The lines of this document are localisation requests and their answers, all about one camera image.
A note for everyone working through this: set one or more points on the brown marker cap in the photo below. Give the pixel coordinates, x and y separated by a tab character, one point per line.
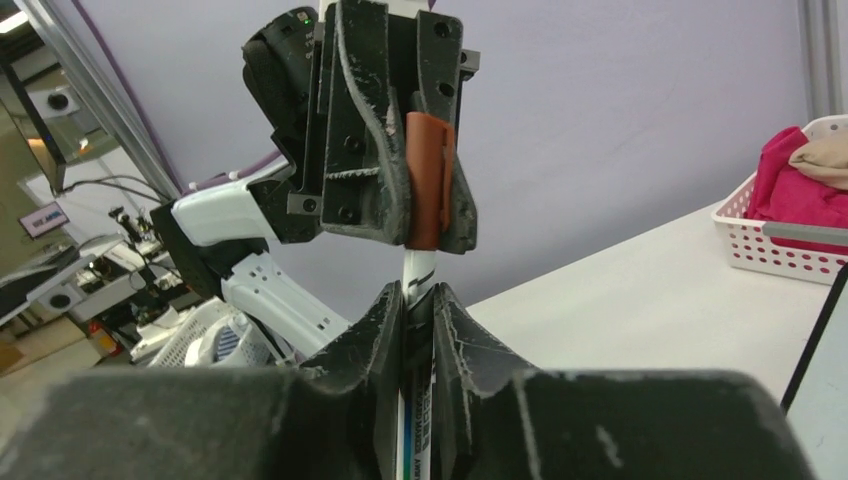
430	153

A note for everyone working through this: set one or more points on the magenta cloth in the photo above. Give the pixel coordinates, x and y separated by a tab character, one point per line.
781	193

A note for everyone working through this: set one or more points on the white whiteboard marker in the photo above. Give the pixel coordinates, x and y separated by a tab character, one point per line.
414	436

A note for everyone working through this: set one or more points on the black framed whiteboard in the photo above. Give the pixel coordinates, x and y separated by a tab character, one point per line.
815	401

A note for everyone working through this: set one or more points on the beige folded cloth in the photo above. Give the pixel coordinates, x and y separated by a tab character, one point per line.
823	160

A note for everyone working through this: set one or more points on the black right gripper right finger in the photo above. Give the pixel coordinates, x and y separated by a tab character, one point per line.
500	417

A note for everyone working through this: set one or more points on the white plastic basket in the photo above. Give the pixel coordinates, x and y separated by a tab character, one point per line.
803	252

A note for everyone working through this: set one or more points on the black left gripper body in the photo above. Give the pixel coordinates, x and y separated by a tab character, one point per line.
287	70

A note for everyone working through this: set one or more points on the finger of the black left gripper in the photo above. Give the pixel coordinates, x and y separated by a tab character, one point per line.
439	50
366	188

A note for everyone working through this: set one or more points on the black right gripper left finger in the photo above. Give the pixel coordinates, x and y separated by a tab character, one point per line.
335	416

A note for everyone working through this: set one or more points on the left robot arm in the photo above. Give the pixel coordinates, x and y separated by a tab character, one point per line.
218	238

